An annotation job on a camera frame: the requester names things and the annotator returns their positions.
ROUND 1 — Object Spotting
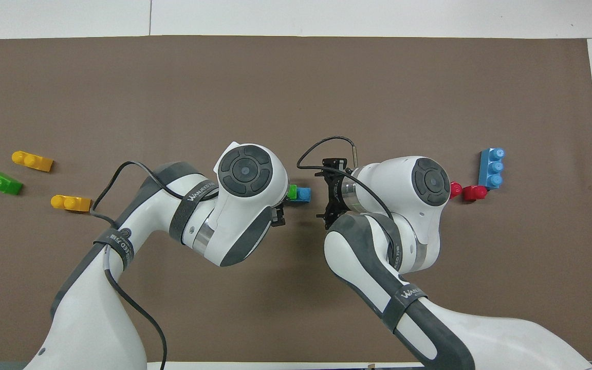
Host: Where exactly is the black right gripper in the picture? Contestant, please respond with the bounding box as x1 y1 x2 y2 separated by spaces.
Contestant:
270 157 353 230

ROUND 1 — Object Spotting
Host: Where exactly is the yellow two-stud block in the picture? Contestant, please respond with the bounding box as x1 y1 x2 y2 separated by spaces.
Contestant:
11 150 54 172
50 194 91 213

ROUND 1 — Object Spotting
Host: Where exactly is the brown table mat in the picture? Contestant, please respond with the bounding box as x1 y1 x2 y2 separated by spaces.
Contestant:
0 35 592 363

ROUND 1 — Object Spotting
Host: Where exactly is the black printed velcro strap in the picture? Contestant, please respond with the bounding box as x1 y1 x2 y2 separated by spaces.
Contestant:
92 228 135 271
380 284 429 334
384 237 405 274
169 177 220 243

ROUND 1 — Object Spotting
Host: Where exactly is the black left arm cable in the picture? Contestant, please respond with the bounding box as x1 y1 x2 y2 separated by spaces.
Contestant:
89 161 214 370

